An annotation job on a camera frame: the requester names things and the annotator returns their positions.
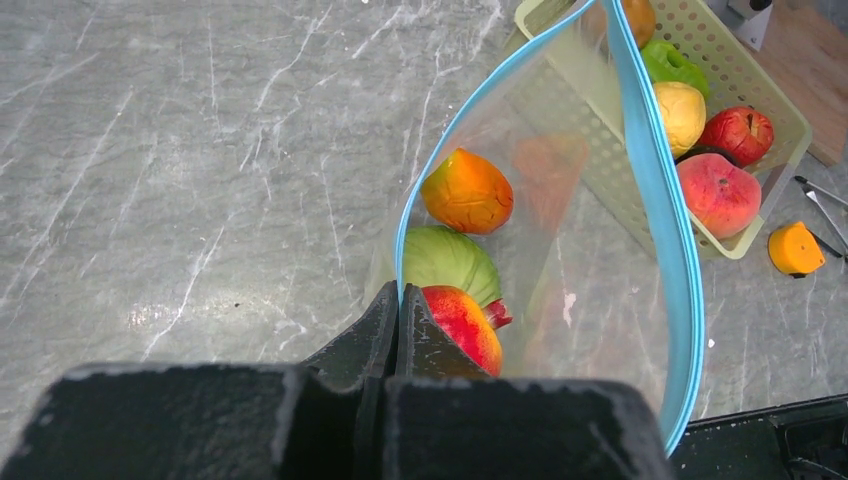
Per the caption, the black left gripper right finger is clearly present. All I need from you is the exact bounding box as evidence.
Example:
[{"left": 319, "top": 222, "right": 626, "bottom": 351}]
[{"left": 395, "top": 284, "right": 489, "bottom": 379}]

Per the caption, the green bell pepper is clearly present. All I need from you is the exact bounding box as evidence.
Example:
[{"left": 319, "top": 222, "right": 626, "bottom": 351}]
[{"left": 641, "top": 40, "right": 710, "bottom": 99}]

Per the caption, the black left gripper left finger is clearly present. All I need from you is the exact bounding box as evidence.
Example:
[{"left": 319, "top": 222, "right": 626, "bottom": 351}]
[{"left": 302, "top": 281, "right": 399, "bottom": 391}]

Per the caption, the wooden board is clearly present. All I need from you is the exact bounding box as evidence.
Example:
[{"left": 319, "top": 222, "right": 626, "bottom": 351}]
[{"left": 754, "top": 1, "right": 847, "bottom": 166}]

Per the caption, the small orange mango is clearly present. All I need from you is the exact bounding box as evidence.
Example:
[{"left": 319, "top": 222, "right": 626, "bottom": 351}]
[{"left": 420, "top": 148, "right": 514, "bottom": 235}]

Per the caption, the brown kiwi potato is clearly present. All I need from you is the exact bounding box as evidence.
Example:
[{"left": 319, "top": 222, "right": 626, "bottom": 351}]
[{"left": 580, "top": 0, "right": 656, "bottom": 49}]

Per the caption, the pale green plastic basket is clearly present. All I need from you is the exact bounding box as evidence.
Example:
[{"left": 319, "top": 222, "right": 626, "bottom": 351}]
[{"left": 516, "top": 1, "right": 812, "bottom": 260}]

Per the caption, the yellow lemon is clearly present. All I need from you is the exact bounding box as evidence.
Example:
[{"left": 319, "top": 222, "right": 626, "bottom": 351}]
[{"left": 653, "top": 81, "right": 707, "bottom": 158}]

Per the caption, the peach fruit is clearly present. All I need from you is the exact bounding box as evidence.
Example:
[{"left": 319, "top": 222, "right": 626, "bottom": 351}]
[{"left": 677, "top": 152, "right": 762, "bottom": 240}]

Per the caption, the red apple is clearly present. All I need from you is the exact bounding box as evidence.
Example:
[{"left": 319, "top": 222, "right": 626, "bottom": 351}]
[{"left": 697, "top": 106, "right": 775, "bottom": 168}]

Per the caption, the green white cabbage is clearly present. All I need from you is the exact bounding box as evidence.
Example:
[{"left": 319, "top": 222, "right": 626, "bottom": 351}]
[{"left": 402, "top": 226, "right": 502, "bottom": 307}]

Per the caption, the clear blue-zip bag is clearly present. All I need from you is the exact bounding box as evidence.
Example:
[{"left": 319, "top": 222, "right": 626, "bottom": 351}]
[{"left": 365, "top": 1, "right": 705, "bottom": 452}]

